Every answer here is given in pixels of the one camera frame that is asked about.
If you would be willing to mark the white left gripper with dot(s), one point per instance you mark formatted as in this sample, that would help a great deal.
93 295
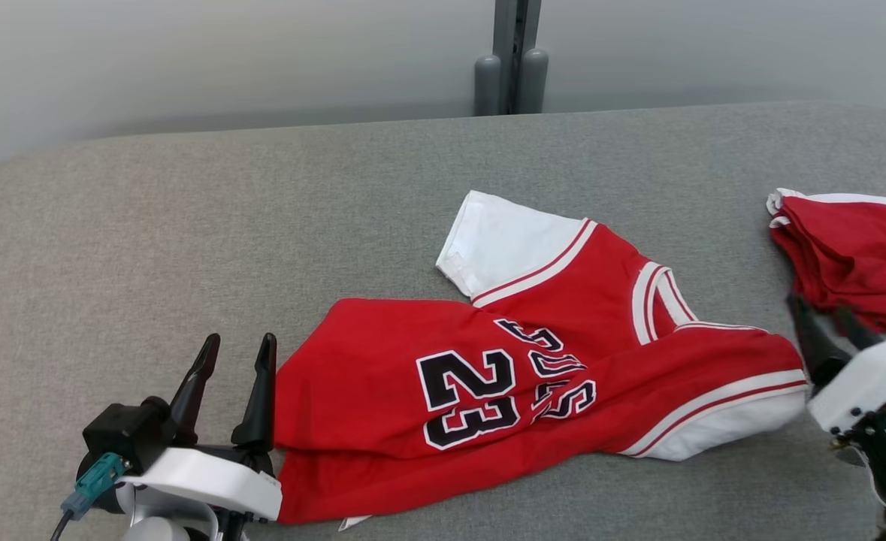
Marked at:
210 477

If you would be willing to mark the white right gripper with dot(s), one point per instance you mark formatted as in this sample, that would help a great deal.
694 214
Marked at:
871 376

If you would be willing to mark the red shorts white stripe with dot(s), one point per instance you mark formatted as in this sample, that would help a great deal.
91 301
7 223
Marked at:
863 255

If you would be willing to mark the red basketball jersey white sleeves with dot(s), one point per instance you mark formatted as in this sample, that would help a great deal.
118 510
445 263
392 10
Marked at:
382 338

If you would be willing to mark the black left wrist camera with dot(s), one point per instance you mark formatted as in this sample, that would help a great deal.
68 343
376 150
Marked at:
127 436

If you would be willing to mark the grey cylindrical post bumper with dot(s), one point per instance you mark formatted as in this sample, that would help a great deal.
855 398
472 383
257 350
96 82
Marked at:
534 83
488 86

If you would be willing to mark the grey metal wall post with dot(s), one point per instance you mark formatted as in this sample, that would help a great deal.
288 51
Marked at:
503 30

